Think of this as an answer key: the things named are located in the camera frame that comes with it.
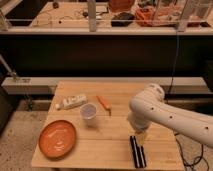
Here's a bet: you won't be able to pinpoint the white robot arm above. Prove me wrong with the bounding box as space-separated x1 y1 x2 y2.
128 83 213 148

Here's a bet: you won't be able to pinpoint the clear plastic cup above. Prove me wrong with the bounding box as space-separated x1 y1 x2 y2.
80 103 97 127

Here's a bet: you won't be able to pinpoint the orange ceramic plate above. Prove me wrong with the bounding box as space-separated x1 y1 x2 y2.
38 120 77 159

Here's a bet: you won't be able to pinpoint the white tube bottle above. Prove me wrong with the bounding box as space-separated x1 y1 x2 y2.
55 94 87 110

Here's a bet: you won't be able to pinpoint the black bag on bench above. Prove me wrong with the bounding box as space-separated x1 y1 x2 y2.
111 12 134 27

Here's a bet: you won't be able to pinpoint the orange tool case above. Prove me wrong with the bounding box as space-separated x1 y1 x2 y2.
135 8 177 27

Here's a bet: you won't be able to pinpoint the black floor cables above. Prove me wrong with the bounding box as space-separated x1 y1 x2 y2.
174 133 209 171

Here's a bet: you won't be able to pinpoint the orange handled knife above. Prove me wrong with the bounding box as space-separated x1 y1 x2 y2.
96 96 111 116

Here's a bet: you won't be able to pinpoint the blue hanging cable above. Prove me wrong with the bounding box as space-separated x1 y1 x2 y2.
166 32 180 96

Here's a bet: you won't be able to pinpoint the metal clamp bracket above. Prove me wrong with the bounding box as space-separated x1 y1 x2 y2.
0 54 30 83

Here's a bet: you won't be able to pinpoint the white vertical post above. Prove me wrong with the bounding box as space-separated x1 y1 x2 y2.
87 0 96 32

